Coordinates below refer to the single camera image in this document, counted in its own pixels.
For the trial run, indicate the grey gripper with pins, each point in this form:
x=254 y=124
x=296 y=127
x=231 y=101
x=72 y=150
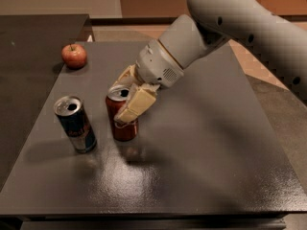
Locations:
x=157 y=64

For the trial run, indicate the red coke can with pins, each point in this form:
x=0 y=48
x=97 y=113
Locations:
x=115 y=98

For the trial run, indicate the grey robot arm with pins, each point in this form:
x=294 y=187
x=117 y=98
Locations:
x=280 y=45

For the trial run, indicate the blue silver redbull can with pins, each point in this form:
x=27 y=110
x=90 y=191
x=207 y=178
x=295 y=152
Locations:
x=73 y=118

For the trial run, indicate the red apple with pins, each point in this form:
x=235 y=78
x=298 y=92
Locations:
x=74 y=56

